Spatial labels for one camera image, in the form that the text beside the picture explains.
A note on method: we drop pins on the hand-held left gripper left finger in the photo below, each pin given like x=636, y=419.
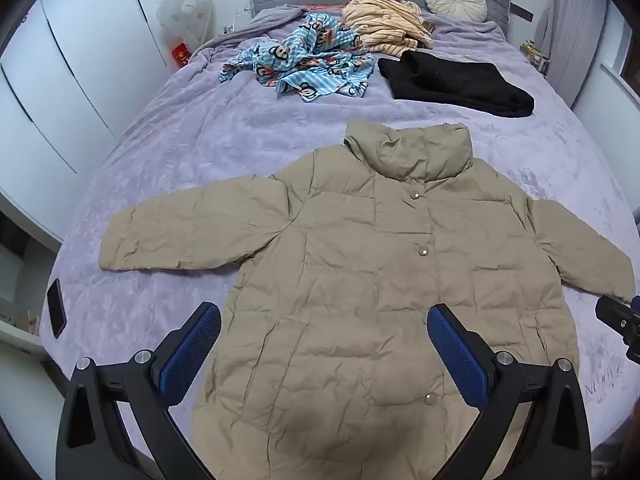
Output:
x=192, y=347

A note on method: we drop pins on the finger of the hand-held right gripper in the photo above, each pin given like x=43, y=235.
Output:
x=620, y=317

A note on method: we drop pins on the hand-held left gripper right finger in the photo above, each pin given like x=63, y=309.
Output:
x=457, y=350

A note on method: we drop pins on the beige puffer jacket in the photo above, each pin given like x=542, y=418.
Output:
x=370, y=280

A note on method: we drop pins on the black smartphone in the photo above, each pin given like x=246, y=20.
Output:
x=56, y=307

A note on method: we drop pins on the purple plush bed blanket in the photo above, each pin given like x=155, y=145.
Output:
x=215, y=125

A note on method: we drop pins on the black garment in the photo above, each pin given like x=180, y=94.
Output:
x=450, y=82

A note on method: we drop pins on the bedside clutter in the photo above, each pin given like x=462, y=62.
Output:
x=535, y=55

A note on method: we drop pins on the red box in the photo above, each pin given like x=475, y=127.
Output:
x=180, y=54

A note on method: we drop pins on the light grey curtain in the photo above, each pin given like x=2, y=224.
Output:
x=570, y=25

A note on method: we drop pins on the blue monkey print cloth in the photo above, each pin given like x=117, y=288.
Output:
x=305, y=57

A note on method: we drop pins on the white wardrobe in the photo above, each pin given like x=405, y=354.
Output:
x=70, y=60

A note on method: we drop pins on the white covered standing fan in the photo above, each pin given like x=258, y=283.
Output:
x=184, y=12

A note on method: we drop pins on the cream striped garment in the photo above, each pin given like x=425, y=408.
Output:
x=385, y=22

